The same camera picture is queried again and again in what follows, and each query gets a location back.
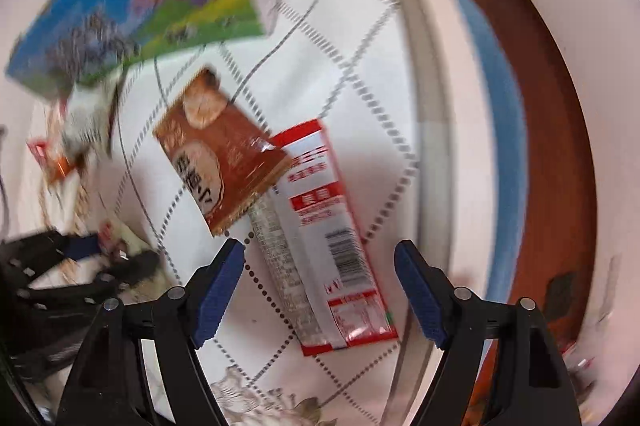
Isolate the brown snack packet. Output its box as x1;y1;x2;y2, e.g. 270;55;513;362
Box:
152;65;295;238

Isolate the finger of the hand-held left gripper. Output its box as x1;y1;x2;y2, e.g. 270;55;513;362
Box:
0;231;103;274
27;251;162;304

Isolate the clear red label snack packet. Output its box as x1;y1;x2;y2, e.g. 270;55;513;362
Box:
26;137;51;164

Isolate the grey white snack packet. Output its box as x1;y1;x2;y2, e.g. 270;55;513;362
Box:
60;79;126;157

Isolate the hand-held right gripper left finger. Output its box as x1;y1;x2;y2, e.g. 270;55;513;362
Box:
54;237;246;426

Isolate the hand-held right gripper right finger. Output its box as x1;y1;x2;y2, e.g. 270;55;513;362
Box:
394;239;584;426

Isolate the orange squirrel snack packet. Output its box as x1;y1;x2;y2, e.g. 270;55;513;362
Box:
42;141;83;184

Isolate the red white long snack packet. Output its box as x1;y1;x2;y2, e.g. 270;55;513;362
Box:
248;119;399;358

